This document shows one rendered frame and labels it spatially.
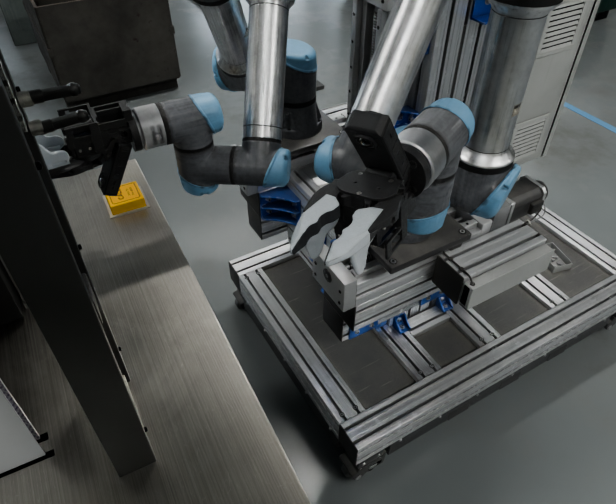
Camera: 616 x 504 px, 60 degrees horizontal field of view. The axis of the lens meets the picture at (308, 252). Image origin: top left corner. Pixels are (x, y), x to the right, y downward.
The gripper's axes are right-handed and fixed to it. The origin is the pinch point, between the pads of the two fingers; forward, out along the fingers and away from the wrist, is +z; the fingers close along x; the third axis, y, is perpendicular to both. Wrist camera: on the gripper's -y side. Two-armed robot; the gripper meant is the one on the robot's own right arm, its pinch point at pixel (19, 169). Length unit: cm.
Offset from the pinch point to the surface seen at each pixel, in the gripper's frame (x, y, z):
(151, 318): 24.9, -18.5, -11.8
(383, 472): 37, -108, -62
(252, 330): -32, -110, -49
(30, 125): 35.3, 25.9, -5.8
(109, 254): 5.6, -18.9, -8.9
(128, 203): -5.7, -17.1, -15.8
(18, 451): 42.1, -14.6, 9.9
